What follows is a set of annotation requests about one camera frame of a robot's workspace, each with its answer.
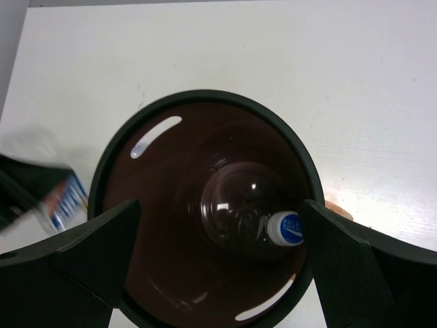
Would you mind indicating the brown plastic bin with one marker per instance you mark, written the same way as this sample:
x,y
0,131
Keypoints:
x,y
202,164

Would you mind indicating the clear bottle white blue cap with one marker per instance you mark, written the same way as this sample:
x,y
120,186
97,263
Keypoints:
x,y
247,210

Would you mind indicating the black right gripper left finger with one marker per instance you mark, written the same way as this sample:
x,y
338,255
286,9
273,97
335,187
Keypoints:
x,y
72,279

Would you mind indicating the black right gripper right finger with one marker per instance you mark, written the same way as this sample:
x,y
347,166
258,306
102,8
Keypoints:
x,y
365,278

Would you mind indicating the clear bottle blue label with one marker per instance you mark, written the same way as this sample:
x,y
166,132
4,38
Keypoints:
x,y
36,177

